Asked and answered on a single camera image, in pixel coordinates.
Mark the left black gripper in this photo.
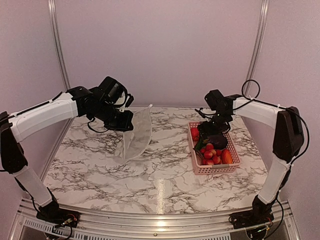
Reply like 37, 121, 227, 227
90, 100, 133, 131

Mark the left aluminium frame post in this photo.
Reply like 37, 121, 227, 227
47, 0, 71, 90

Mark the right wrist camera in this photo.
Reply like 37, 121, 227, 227
194, 89, 225, 119

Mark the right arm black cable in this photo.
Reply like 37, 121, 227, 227
232, 79, 311, 163

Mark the pink plastic basket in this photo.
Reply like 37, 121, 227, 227
187, 121, 242, 175

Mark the curved aluminium front rail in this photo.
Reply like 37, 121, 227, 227
8, 199, 301, 240

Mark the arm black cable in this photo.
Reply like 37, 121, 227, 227
232, 79, 311, 163
86, 119, 111, 134

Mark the orange red mango toy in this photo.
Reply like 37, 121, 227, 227
220, 148, 233, 164

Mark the clear zip top bag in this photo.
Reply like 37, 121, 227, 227
114, 104, 153, 161

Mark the aluminium frame post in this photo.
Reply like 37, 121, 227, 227
246, 0, 270, 80
47, 0, 71, 90

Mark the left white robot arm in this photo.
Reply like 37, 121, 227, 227
0, 83, 134, 223

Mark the right aluminium frame post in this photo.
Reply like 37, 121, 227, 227
246, 0, 270, 80

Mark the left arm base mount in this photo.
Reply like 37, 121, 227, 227
36, 208, 81, 228

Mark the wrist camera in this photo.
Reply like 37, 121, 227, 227
90, 76, 134, 109
194, 89, 225, 119

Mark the purple eggplant toy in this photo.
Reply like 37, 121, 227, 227
203, 134, 228, 150

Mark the red tomato toy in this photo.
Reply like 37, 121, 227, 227
190, 127, 200, 141

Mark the red cherry bunch toy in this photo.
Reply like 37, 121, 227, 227
195, 143, 222, 166

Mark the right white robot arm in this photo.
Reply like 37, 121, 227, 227
204, 89, 310, 224

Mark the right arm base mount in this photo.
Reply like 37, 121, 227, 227
228, 210, 274, 229

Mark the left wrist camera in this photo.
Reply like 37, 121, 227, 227
90, 76, 134, 109

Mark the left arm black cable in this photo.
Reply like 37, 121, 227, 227
86, 119, 111, 134

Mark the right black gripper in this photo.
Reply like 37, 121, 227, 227
197, 110, 231, 140

